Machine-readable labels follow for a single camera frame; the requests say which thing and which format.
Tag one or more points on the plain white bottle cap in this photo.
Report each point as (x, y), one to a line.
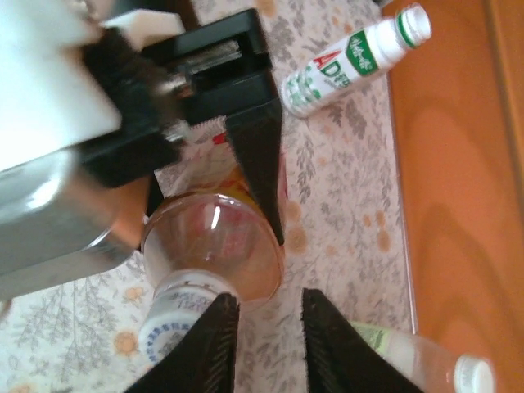
(475, 374)

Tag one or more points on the amber tea bottle red label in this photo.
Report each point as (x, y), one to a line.
(213, 249)

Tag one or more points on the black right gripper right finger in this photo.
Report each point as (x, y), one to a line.
(335, 356)

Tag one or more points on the white bottle green red label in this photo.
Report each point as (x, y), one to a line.
(340, 69)

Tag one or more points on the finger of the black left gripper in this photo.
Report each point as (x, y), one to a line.
(262, 163)
(153, 198)

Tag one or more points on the white cap blue print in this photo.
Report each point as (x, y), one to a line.
(172, 323)

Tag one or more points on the clear bottle pale green label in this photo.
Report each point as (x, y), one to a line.
(409, 356)

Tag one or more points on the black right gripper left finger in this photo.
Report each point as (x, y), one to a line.
(204, 352)

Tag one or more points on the floral tablecloth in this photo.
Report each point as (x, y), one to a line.
(348, 184)

